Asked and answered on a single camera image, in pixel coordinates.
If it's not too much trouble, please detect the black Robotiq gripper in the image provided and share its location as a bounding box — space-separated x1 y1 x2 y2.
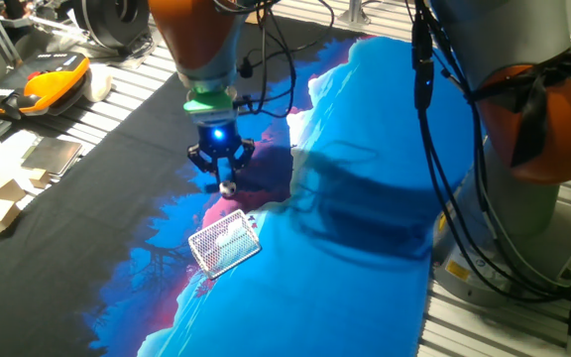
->
187 118 258 187

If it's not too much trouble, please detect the white rounded plastic object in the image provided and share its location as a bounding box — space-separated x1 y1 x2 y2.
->
82 63 114 104

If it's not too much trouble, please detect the printed landscape cloth mat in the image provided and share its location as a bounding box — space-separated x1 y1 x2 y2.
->
0 14 476 357

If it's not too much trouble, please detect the dark notebook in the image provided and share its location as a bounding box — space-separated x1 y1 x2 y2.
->
21 137 84 178

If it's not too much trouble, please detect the small wooden block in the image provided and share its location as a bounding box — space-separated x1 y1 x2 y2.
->
28 168 53 190

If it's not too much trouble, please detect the orange black teach pendant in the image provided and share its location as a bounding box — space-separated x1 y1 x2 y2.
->
0 51 92 121

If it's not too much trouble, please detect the white paper sheet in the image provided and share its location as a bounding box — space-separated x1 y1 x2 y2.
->
0 129 44 199

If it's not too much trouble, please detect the green gripper mount plate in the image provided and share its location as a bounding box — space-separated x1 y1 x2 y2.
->
181 88 238 114

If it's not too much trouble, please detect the silver wire mesh basket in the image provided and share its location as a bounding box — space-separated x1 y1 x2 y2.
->
187 208 263 281

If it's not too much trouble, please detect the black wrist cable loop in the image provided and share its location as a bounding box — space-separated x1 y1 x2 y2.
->
213 0 336 120

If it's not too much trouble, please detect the black round cable spool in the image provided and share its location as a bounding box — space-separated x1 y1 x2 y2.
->
71 0 152 51

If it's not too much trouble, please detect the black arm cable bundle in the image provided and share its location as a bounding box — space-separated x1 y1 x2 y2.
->
407 0 571 304

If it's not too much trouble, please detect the black ribbon strap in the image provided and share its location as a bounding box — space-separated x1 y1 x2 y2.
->
468 45 571 169

